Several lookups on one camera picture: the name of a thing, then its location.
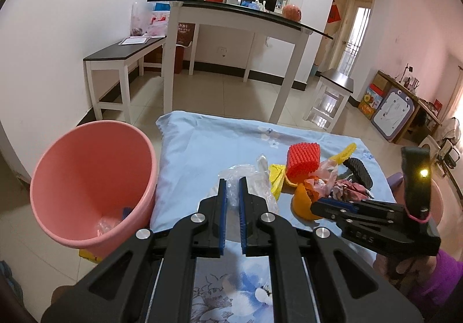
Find red door banner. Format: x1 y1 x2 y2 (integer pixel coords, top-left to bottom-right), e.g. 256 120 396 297
328 2 342 24

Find crumpled red paper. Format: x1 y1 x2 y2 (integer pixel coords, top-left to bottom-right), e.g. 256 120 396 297
330 180 370 202

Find purple drawing board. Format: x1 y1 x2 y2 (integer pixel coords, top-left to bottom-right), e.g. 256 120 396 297
370 89 415 144

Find clear bag with red contents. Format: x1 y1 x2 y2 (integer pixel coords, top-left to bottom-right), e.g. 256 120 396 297
130 2 170 37

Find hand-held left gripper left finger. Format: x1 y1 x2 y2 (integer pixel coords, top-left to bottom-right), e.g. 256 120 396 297
41 178 228 323

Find clear plastic bag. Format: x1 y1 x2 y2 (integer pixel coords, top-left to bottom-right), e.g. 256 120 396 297
218 154 279 216

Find small white stool black top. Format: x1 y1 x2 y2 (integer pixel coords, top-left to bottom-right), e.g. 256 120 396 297
303 69 355 133

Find yellow foam fruit net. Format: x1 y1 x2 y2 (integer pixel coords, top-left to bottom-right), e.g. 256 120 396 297
328 143 357 163

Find light blue floral bedsheet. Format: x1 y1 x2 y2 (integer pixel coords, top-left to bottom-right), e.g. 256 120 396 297
149 110 396 323

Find pink plastic bag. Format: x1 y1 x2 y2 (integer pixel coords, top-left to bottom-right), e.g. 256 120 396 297
312 159 341 197

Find red foam fruit net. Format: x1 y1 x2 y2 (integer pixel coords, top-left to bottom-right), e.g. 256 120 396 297
286 142 321 180

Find tall white table black top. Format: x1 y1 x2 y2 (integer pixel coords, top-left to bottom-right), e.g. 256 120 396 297
146 0 334 123

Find yellow packet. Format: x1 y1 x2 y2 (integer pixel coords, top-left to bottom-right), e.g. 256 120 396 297
79 249 102 265

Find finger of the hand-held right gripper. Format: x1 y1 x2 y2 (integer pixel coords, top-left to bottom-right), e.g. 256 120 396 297
310 202 362 227
318 198 398 214

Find black foam fruit net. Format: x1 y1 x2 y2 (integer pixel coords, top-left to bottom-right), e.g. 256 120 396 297
343 157 373 189

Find colourful printed box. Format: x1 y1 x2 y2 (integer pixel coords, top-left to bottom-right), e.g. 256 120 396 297
359 83 385 121

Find wooden desk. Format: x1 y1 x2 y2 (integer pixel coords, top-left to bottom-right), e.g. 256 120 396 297
372 70 442 144

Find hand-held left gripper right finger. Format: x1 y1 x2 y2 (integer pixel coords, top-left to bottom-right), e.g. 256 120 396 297
239 177 425 323

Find person's right hand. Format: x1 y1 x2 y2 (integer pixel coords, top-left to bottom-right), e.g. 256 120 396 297
374 253 421 291

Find yellow plastic wrapper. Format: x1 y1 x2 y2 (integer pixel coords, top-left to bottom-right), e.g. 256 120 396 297
268 164 287 201

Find orange peel piece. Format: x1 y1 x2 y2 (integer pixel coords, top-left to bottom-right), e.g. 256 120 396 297
291 183 321 220

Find pink plastic bucket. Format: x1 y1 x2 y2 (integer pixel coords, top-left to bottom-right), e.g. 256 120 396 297
30 121 157 258

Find orange red ball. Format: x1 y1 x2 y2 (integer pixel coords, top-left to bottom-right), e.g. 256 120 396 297
282 3 302 22

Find low white bench black top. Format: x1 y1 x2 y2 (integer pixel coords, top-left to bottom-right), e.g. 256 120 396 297
83 35 168 123

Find clear plastic wrapper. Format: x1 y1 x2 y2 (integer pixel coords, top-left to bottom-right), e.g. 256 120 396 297
95 216 124 238

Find dark red carton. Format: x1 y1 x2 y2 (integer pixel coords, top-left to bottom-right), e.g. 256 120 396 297
173 22 196 74

